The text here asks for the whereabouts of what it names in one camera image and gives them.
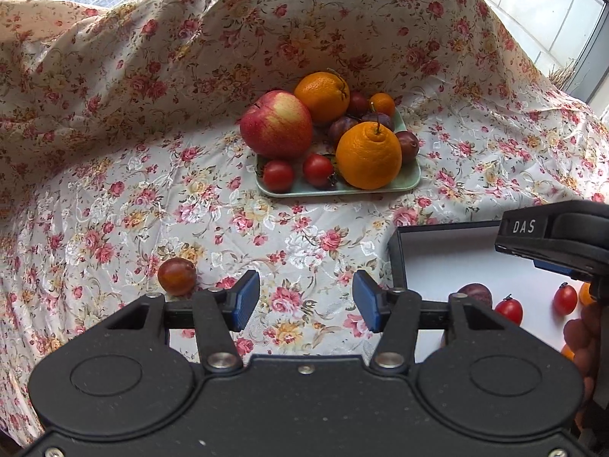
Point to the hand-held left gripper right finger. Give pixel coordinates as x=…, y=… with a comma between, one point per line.
x=366, y=301

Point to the cherry tomato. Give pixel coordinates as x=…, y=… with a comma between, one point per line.
x=509, y=309
x=565, y=299
x=318, y=170
x=278, y=176

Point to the large knobbed orange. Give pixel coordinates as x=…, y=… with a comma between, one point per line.
x=368, y=157

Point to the round orange with stem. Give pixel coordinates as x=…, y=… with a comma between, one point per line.
x=321, y=95

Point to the purple plum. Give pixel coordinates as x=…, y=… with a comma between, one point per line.
x=380, y=121
x=476, y=293
x=341, y=128

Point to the dark red passion fruit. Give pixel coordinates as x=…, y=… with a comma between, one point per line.
x=408, y=145

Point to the dark window frame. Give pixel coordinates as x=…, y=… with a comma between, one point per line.
x=590, y=57

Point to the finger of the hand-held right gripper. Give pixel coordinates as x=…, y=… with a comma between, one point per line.
x=554, y=267

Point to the floral tablecloth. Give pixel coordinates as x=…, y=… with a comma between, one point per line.
x=190, y=104

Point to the dried plant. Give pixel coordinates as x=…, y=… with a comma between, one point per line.
x=564, y=76

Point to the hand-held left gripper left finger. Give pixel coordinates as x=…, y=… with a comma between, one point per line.
x=246, y=300

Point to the pale green tray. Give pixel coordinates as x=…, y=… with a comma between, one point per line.
x=333, y=190

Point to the small mandarin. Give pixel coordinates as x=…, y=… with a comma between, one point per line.
x=383, y=104

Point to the white box with dark rim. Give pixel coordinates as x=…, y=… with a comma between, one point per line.
x=428, y=266

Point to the red plum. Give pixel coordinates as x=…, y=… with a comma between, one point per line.
x=358, y=103

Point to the red apple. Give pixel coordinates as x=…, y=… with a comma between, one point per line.
x=276, y=126

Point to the person's right hand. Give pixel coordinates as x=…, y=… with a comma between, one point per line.
x=587, y=338

